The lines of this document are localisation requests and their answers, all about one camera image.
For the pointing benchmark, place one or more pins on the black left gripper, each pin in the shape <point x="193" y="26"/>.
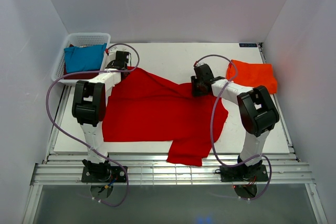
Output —
<point x="111" y="63"/>

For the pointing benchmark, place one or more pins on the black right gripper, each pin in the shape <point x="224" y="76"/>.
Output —
<point x="195" y="92"/>

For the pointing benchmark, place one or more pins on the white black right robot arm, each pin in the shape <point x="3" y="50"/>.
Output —
<point x="258" y="116"/>

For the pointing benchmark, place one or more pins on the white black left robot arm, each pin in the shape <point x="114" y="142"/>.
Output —
<point x="89" y="108"/>

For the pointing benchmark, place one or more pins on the dark red folded t shirt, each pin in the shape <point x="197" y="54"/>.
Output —
<point x="79" y="76"/>

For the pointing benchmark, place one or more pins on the blue folded t shirt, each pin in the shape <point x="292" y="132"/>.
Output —
<point x="79" y="59"/>

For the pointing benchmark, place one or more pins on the orange folded t shirt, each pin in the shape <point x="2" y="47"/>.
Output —
<point x="252" y="75"/>

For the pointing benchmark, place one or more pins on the small dark label sticker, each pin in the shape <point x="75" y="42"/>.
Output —
<point x="248" y="45"/>

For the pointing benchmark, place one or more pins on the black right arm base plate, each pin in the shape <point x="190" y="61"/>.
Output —
<point x="243" y="174"/>

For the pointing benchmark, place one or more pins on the aluminium frame rail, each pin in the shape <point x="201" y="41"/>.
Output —
<point x="66" y="169"/>

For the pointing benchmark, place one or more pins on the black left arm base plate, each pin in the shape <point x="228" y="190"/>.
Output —
<point x="113" y="173"/>

